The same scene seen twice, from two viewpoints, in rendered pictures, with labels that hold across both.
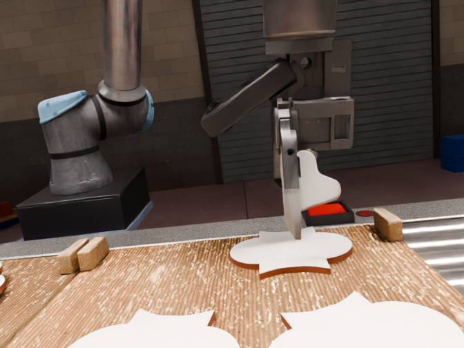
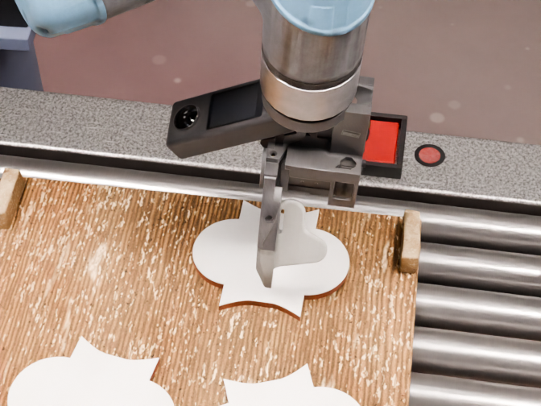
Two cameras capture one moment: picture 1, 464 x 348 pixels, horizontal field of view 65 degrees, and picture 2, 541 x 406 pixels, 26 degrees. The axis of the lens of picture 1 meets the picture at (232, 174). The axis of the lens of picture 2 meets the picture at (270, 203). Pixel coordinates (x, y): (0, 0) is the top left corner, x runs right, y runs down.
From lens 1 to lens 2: 0.74 m
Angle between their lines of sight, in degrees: 39
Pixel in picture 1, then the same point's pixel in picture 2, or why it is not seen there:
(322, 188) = (305, 248)
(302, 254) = (280, 279)
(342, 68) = (356, 134)
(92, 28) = not seen: outside the picture
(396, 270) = (373, 332)
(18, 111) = not seen: outside the picture
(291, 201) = (262, 259)
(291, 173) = (268, 235)
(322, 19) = (328, 110)
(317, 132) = (315, 180)
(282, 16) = (277, 97)
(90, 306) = (21, 309)
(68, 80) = not seen: outside the picture
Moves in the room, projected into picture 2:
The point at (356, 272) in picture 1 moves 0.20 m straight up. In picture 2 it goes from (329, 324) to (340, 177)
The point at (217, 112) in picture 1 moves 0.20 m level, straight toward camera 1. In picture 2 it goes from (187, 142) to (163, 350)
